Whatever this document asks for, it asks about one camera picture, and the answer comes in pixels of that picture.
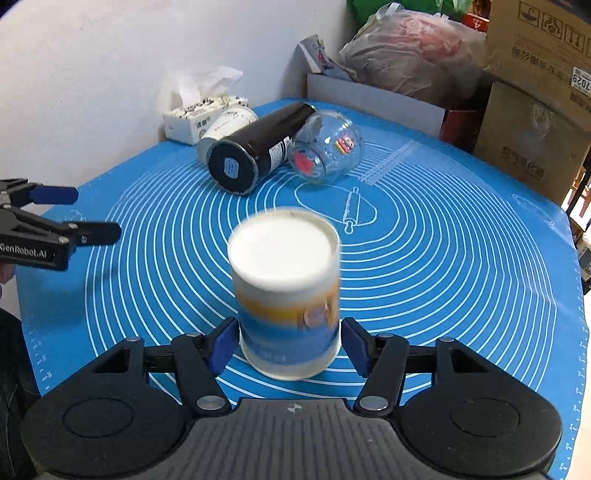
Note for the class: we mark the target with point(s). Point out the clear glass jar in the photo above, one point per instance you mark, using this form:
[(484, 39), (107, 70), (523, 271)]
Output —
[(328, 146)]

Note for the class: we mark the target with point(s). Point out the red printed carton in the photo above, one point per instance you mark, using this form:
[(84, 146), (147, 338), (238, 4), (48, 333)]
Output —
[(476, 22)]

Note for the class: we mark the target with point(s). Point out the green bag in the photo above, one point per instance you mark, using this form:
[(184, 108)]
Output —
[(455, 9)]

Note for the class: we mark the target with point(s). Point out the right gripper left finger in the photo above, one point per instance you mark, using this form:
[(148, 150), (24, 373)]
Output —
[(199, 360)]

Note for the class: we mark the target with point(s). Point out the black cylindrical bottle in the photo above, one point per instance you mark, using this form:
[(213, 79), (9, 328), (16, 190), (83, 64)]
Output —
[(240, 161)]

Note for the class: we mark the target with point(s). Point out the blue silicone baking mat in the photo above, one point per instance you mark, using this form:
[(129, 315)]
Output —
[(434, 243)]

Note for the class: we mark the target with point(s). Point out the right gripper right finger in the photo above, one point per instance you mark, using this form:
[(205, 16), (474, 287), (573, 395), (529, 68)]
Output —
[(382, 361)]

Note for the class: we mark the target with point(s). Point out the lower cardboard box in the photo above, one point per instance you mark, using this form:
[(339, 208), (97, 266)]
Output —
[(530, 142)]

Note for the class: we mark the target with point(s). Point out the clear plastic bag red contents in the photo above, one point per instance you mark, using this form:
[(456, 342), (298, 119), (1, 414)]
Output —
[(425, 56)]

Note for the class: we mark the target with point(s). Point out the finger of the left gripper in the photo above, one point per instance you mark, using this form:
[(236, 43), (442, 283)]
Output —
[(22, 192), (21, 227)]

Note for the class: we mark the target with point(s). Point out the white tissue box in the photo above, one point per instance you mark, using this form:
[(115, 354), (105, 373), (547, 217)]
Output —
[(197, 100)]

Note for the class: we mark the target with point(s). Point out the blue orange paper cup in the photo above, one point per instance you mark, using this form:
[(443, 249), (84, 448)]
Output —
[(285, 267)]

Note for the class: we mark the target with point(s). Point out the white open cardboard box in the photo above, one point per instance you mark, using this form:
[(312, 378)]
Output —
[(329, 83)]

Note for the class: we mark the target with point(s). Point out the upper cardboard box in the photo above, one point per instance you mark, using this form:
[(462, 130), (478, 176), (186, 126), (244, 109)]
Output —
[(543, 48)]

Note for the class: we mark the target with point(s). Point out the small white paper cup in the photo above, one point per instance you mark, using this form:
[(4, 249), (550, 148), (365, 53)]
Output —
[(229, 121)]

